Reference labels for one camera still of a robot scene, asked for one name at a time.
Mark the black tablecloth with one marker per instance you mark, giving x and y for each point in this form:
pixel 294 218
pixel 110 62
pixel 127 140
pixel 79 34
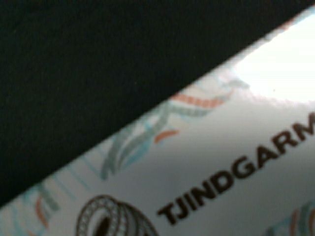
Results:
pixel 73 72

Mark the white tissue box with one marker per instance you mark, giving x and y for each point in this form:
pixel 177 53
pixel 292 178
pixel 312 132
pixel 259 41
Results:
pixel 232 154

